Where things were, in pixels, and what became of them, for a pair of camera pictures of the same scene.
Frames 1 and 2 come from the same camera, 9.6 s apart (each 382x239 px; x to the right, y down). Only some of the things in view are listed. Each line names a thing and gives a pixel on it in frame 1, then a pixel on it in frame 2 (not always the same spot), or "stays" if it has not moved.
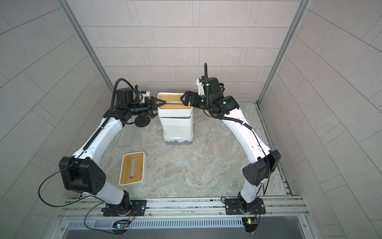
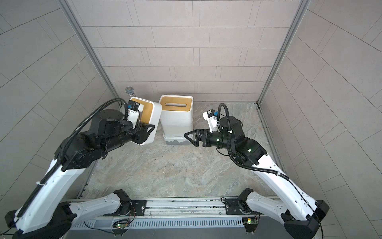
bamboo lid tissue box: [133, 169] -> [150, 112]
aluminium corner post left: [87, 45] stays
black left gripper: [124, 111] -> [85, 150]
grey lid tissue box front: [185, 122] -> [175, 132]
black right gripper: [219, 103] -> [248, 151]
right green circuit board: [250, 224] stays
